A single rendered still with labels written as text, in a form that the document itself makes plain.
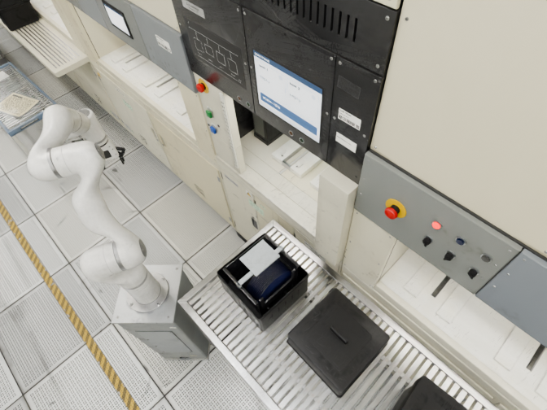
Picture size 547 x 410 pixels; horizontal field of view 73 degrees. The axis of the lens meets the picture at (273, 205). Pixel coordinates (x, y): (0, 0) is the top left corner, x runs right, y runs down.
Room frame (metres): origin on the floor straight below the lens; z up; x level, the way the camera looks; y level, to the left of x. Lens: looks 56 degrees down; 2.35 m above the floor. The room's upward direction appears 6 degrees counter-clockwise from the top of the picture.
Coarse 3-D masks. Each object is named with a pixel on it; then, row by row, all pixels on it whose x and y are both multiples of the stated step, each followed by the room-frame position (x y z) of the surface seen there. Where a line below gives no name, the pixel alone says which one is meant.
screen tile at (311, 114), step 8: (288, 80) 0.92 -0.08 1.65; (288, 88) 0.92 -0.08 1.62; (296, 88) 0.89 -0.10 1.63; (304, 88) 0.87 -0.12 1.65; (288, 96) 0.92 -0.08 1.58; (304, 96) 0.87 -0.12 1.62; (288, 104) 0.92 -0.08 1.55; (296, 104) 0.89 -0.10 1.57; (312, 104) 0.84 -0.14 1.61; (304, 112) 0.87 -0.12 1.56; (312, 112) 0.84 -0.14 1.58; (312, 120) 0.84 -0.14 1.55
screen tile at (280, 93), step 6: (258, 66) 1.02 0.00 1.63; (264, 66) 1.00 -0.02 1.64; (258, 72) 1.02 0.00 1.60; (264, 72) 1.00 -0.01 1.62; (270, 72) 0.98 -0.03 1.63; (276, 72) 0.96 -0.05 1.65; (270, 78) 0.98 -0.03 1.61; (276, 78) 0.96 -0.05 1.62; (264, 84) 1.01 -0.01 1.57; (282, 84) 0.94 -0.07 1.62; (264, 90) 1.01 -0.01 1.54; (270, 90) 0.98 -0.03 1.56; (276, 90) 0.96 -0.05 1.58; (282, 90) 0.94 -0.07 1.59; (276, 96) 0.96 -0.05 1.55; (282, 96) 0.94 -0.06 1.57; (282, 102) 0.94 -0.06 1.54
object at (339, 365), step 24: (336, 288) 0.56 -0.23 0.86; (312, 312) 0.47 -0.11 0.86; (336, 312) 0.46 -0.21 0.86; (360, 312) 0.45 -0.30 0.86; (288, 336) 0.39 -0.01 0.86; (312, 336) 0.38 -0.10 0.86; (336, 336) 0.37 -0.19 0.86; (360, 336) 0.36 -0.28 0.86; (384, 336) 0.35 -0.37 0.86; (312, 360) 0.29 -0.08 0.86; (336, 360) 0.28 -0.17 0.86; (360, 360) 0.27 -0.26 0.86; (336, 384) 0.20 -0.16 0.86
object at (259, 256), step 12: (264, 240) 0.77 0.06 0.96; (252, 252) 0.65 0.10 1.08; (264, 252) 0.65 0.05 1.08; (276, 252) 0.64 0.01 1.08; (228, 264) 0.66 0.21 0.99; (240, 264) 0.69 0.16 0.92; (252, 264) 0.60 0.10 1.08; (264, 264) 0.60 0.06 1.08; (288, 264) 0.66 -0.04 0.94; (228, 276) 0.65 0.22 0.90; (240, 276) 0.68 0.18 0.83; (240, 288) 0.56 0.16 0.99; (252, 300) 0.50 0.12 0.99; (264, 300) 0.51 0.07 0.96; (264, 312) 0.50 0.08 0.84
